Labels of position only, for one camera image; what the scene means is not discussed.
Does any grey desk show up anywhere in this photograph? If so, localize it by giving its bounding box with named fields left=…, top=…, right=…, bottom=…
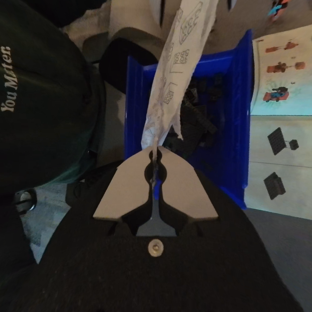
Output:
left=61, top=0, right=312, bottom=312

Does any person's dark green jacket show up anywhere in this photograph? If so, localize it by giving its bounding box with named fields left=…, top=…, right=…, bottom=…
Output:
left=0, top=0, right=105, bottom=195

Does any heap of dark grey bricks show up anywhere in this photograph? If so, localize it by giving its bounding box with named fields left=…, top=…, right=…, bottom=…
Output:
left=162, top=73, right=223, bottom=159

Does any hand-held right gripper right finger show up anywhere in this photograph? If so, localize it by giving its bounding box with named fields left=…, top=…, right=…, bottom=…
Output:
left=157, top=149, right=218, bottom=220

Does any orange toy brick model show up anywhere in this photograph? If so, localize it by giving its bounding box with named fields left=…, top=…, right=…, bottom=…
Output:
left=267, top=0, right=290, bottom=22

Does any white printed paper bag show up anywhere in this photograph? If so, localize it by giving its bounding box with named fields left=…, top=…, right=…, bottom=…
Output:
left=141, top=0, right=218, bottom=156

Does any black textured pad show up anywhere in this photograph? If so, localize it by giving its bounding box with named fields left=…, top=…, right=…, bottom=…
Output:
left=99, top=38, right=159, bottom=94

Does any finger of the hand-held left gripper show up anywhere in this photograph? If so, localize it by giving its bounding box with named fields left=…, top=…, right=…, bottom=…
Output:
left=218, top=0, right=239, bottom=13
left=109, top=0, right=169, bottom=40

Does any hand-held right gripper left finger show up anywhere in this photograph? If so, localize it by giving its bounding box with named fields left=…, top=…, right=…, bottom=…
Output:
left=93, top=149, right=156, bottom=220

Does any building instruction booklet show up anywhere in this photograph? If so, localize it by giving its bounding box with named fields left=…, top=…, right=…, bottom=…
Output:
left=249, top=24, right=312, bottom=218

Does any metal ring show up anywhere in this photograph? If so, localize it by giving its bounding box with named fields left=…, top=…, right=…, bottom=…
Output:
left=15, top=189, right=37, bottom=211

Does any blue plastic bin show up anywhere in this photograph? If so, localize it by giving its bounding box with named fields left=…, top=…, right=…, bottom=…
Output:
left=124, top=29, right=254, bottom=210

